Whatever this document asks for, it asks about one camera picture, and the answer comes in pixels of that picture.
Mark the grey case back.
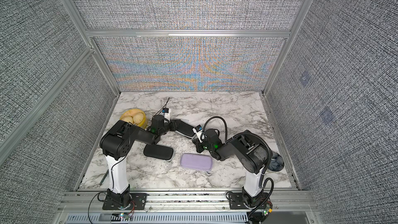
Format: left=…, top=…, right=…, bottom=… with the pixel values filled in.
left=170, top=119, right=196, bottom=139

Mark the grey zippered case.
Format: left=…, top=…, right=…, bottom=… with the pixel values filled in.
left=144, top=145, right=174, bottom=161

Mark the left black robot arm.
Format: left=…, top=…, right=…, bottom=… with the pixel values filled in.
left=99, top=115, right=174, bottom=210

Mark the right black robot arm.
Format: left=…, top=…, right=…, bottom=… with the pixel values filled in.
left=192, top=129, right=272, bottom=209

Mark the right steamed bun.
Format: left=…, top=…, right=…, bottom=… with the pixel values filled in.
left=133, top=112, right=145, bottom=125

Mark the steamed bun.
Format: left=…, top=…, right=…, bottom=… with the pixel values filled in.
left=133, top=112, right=145, bottom=125
left=121, top=116, right=134, bottom=124

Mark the yellow bamboo steamer basket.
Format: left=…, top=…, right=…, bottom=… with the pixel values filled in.
left=120, top=108, right=148, bottom=129

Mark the left steamed bun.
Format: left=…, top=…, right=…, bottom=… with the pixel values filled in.
left=121, top=116, right=134, bottom=124

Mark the dark round flower dish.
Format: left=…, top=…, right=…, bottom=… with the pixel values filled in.
left=268, top=151, right=285, bottom=172

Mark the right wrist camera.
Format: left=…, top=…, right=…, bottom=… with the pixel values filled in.
left=192, top=125, right=203, bottom=143

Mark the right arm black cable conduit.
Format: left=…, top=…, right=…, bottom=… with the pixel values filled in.
left=201, top=116, right=275, bottom=212

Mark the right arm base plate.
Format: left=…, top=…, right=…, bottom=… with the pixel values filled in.
left=226, top=191, right=248, bottom=210

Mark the green handled tool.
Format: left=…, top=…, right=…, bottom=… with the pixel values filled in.
left=99, top=170, right=109, bottom=186

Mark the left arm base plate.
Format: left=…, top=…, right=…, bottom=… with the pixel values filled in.
left=102, top=193, right=148, bottom=211

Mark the white vented cable tray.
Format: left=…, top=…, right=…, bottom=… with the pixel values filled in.
left=65, top=212, right=248, bottom=224

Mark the aluminium front rail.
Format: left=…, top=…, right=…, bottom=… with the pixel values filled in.
left=56, top=188, right=319, bottom=213

